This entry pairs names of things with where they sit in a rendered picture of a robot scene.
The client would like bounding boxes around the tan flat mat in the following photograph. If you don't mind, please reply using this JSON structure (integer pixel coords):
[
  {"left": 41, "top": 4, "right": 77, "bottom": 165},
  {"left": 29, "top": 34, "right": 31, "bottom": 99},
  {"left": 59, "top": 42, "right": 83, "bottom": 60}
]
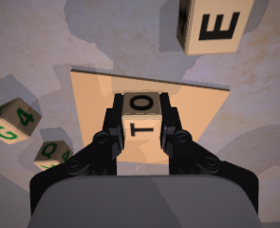
[{"left": 70, "top": 69, "right": 231, "bottom": 164}]

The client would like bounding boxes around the wooden letter block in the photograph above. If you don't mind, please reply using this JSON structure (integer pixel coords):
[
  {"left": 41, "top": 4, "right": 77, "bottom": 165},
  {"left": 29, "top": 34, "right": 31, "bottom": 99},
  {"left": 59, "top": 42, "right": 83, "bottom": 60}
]
[
  {"left": 177, "top": 0, "right": 254, "bottom": 56},
  {"left": 34, "top": 141, "right": 73, "bottom": 171},
  {"left": 0, "top": 98, "right": 42, "bottom": 144},
  {"left": 121, "top": 92, "right": 162, "bottom": 141}
]

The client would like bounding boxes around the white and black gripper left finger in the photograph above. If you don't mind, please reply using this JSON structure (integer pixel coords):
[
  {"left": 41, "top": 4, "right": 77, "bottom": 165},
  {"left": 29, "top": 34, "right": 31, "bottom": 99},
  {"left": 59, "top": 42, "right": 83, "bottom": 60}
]
[{"left": 29, "top": 93, "right": 125, "bottom": 216}]

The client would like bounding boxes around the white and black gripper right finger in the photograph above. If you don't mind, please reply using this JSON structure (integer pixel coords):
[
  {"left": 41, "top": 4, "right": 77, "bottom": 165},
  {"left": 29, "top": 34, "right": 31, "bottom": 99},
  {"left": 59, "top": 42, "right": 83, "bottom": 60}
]
[{"left": 159, "top": 92, "right": 259, "bottom": 215}]

